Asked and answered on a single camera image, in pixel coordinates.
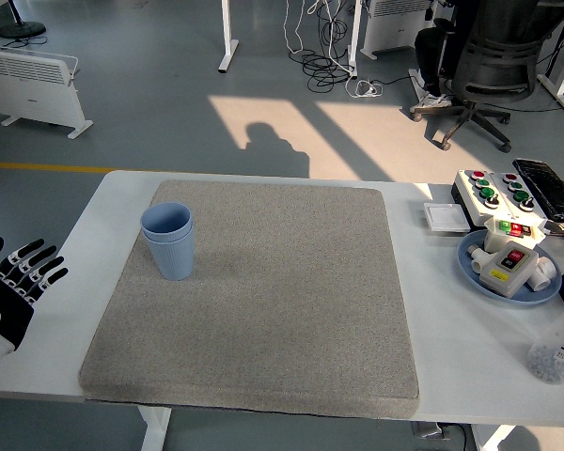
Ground grey switch box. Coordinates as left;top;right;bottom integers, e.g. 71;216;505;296
478;241;541;300

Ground blue ribbed cup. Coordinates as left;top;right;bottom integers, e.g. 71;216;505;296
139;201;194;243
143;225;196;282

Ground black keyboard in plastic wrap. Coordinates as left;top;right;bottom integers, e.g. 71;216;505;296
511;158;564;222

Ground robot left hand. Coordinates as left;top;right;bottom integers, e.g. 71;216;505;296
0;236;70;377

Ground black floor cables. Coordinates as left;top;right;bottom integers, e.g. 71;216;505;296
302;0;358;93

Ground clear bead bottle red cap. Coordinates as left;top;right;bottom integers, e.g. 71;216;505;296
525;296;564;385

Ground black fan stand base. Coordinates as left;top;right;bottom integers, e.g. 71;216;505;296
0;0;47;39

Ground white push-button control box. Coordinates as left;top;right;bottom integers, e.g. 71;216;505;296
450;168;549;226

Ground white panel heater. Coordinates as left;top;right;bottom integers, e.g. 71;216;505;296
359;0;436;60
0;44;94;140

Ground black mesh office chair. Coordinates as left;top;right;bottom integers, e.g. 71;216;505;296
411;0;564;154

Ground white floor cable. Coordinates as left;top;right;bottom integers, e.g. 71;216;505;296
281;0;321;55

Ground white desk leg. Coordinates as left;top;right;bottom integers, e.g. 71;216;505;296
217;0;240;73
345;0;364;79

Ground white wall switch plate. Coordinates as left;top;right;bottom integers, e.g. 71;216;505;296
422;202;471;234

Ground white pipe fitting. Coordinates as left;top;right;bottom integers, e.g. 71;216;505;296
528;256;560;290
465;243;493;273

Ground white table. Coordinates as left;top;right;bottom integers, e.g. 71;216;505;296
0;169;564;451

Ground white desk frame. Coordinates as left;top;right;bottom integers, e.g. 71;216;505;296
537;0;564;118

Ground small white button box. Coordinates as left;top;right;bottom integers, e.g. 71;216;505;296
482;216;546;255

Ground blue round plate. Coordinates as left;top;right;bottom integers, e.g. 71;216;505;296
456;229;564;306

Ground seated person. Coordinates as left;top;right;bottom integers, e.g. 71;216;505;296
409;0;480;114

